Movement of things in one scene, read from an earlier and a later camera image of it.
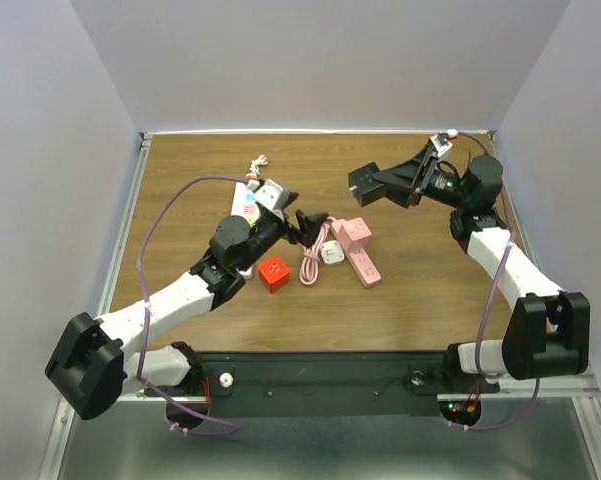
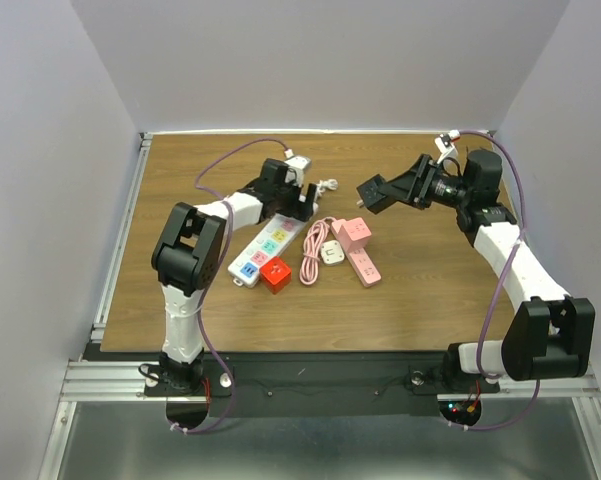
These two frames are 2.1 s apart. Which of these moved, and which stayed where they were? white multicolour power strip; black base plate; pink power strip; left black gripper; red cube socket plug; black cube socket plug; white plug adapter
Moved: left black gripper; black cube socket plug; white multicolour power strip
Stayed: red cube socket plug; white plug adapter; black base plate; pink power strip
